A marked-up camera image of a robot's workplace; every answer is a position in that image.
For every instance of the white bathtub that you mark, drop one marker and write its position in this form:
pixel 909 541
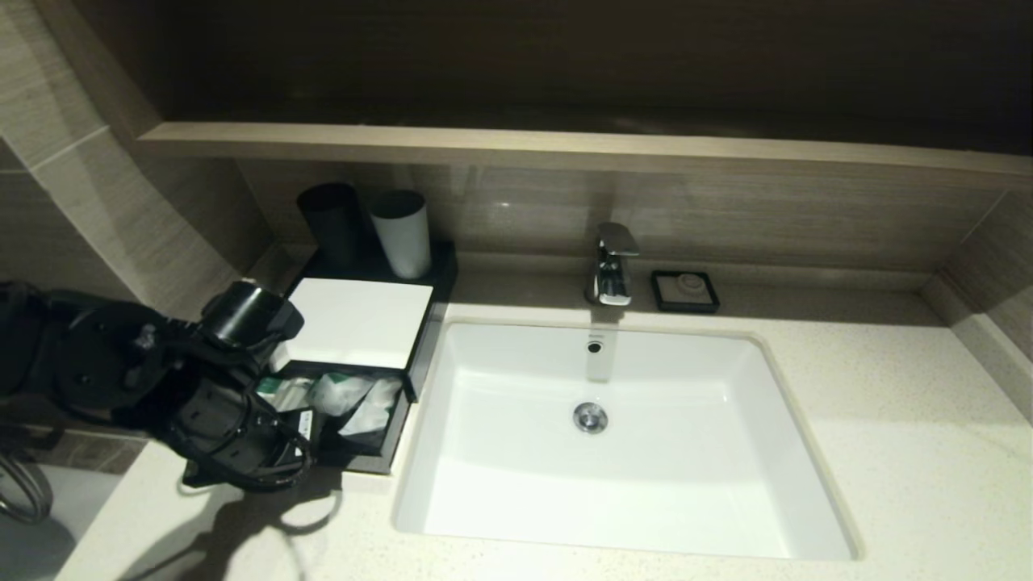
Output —
pixel 73 516

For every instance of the black cup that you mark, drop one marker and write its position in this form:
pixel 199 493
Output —
pixel 329 226

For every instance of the black pull-out drawer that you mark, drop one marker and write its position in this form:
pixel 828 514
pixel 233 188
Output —
pixel 363 460

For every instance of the black square soap dish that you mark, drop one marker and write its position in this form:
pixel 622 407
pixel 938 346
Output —
pixel 662 303

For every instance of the chrome faucet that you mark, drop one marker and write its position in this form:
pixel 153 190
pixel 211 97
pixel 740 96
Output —
pixel 611 270

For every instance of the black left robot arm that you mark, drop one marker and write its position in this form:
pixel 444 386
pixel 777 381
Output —
pixel 121 371

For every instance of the long clear toothbrush packet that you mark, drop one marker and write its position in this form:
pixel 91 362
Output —
pixel 297 394

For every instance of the white cup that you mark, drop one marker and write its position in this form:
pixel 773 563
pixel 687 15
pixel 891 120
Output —
pixel 402 238

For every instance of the black glossy storage box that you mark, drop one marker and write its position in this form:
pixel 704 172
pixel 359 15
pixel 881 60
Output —
pixel 432 323

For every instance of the sachet with green label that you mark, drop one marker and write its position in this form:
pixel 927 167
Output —
pixel 343 394

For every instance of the white ceramic sink basin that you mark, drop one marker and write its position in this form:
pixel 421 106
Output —
pixel 646 468

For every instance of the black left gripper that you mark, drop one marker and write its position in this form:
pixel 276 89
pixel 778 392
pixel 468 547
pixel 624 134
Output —
pixel 290 444

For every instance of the wooden wall shelf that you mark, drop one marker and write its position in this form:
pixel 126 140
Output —
pixel 565 149

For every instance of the chrome sink drain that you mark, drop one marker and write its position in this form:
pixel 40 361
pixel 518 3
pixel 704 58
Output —
pixel 590 417

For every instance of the dark bathtub tap fixture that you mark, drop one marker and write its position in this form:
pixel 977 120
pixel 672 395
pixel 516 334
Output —
pixel 20 436

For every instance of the small round soap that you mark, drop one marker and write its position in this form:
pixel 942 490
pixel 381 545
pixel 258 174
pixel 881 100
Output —
pixel 690 284

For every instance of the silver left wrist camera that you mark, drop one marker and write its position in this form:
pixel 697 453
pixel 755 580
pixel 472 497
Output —
pixel 280 357

